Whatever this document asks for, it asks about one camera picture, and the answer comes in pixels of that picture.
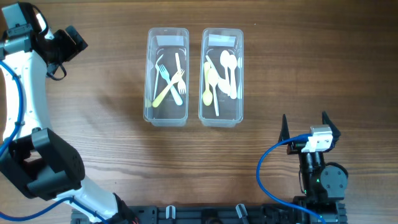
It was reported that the left clear plastic container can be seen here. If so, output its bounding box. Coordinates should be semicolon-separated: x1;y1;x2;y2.
143;27;190;126

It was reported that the white plastic spoon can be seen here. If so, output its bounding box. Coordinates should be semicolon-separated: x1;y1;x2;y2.
228;55;238;99

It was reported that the yellow plastic fork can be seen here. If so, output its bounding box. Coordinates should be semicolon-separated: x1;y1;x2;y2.
152;69;185;108

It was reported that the light blue plastic fork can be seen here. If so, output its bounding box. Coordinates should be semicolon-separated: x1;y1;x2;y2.
154;65;184;107

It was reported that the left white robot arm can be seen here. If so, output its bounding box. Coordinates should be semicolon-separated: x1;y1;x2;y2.
1;2;139;223

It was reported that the small white plastic fork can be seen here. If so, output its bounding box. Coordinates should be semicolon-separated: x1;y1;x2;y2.
174;52;187;95

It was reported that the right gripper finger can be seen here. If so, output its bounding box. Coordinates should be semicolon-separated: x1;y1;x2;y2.
278;114;290;142
322;111;341;139

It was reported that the right blue cable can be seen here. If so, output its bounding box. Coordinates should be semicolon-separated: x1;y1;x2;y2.
256;133;327;224

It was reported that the clear plastic container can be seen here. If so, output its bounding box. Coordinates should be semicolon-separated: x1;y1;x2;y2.
198;28;244;128
143;27;190;126

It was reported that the cream white spoon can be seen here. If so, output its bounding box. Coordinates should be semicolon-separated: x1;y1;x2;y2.
208;68;219;116

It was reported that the yellow plastic spoon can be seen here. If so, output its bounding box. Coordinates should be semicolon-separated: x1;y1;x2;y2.
202;62;213;106

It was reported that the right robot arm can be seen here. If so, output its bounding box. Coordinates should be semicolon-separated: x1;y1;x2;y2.
271;111;349;223

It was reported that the right clear plastic container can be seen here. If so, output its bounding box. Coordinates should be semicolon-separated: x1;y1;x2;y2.
198;28;244;128

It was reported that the left blue cable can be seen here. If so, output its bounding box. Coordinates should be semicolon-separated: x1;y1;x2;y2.
0;58;108;224

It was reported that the white spoon long handle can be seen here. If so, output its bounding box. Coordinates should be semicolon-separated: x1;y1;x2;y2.
220;50;231;96

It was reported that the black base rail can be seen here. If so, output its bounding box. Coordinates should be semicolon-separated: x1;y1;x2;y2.
70;203;346;224

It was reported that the blue cable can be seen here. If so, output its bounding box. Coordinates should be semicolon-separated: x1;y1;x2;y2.
0;58;108;224
256;133;327;224

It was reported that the white spoon thin handle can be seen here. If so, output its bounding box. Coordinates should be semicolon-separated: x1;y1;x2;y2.
205;55;230;95

